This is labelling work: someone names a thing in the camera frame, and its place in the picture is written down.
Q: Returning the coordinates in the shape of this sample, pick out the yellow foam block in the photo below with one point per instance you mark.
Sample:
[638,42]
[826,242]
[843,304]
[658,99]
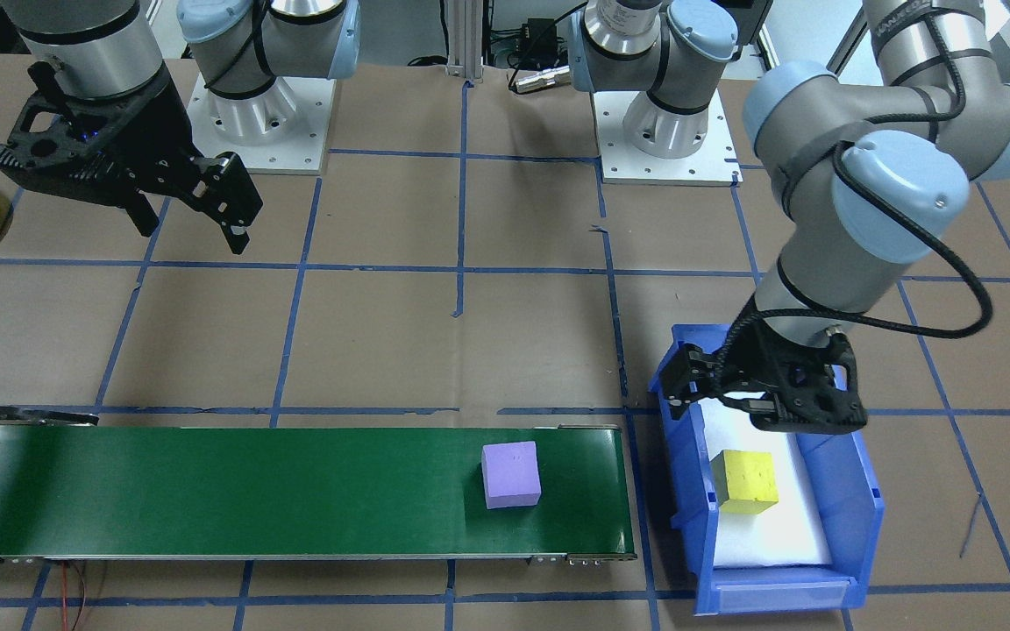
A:
[746,482]

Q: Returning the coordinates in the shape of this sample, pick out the purple foam block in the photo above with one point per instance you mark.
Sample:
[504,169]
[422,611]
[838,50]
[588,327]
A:
[511,478]

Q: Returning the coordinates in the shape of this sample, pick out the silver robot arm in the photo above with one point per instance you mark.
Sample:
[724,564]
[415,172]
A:
[891,193]
[84,53]

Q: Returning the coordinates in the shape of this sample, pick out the blue plastic bin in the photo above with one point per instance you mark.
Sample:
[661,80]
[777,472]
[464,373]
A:
[856,526]

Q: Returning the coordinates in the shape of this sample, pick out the green conveyor belt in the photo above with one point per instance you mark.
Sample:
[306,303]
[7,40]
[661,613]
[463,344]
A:
[207,491]

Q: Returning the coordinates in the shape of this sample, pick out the silver cylindrical connector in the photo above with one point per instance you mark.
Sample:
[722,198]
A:
[540,80]

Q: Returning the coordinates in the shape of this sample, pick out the black small electronics box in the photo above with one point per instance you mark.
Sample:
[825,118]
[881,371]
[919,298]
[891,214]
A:
[538,35]

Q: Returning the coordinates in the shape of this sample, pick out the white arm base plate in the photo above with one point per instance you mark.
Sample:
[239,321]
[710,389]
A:
[295,153]
[672,171]

